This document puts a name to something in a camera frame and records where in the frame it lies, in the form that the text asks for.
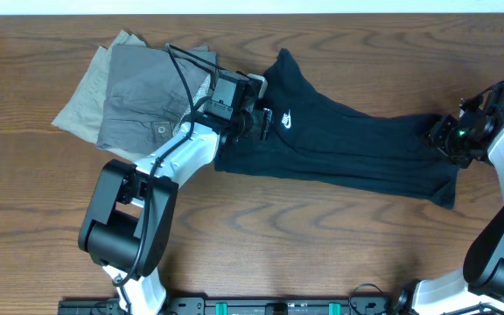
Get black t-shirt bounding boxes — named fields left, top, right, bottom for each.
left=214, top=49, right=459, bottom=209

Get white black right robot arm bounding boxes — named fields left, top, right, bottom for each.
left=389, top=80, right=504, bottom=314

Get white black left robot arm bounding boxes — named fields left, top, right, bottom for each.
left=78, top=70, right=272, bottom=314

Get folded dark grey shorts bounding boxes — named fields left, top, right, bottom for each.
left=96, top=45, right=217, bottom=160

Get folded beige shorts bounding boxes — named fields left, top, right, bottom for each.
left=52, top=31, right=156, bottom=161

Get green rail clamp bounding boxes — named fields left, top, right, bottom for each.
left=215, top=303, right=228, bottom=315
left=328, top=302, right=341, bottom=315

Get black aluminium mounting rail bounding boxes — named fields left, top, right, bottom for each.
left=57, top=295, right=497, bottom=315

